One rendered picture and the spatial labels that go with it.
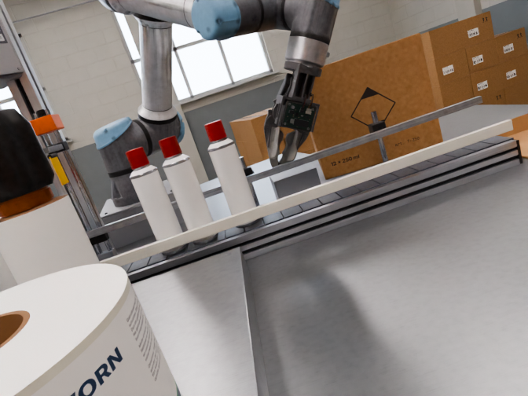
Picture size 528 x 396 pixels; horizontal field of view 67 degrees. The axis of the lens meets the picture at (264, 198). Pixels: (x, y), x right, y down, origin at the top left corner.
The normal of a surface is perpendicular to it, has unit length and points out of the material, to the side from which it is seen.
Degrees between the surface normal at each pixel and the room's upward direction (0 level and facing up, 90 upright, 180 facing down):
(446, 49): 90
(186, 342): 0
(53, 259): 90
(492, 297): 0
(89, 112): 90
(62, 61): 90
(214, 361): 0
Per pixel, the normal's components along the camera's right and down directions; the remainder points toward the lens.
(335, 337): -0.31, -0.92
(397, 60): -0.06, 0.27
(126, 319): 0.95, -0.30
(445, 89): 0.29, 0.15
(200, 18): -0.65, 0.40
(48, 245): 0.51, 0.05
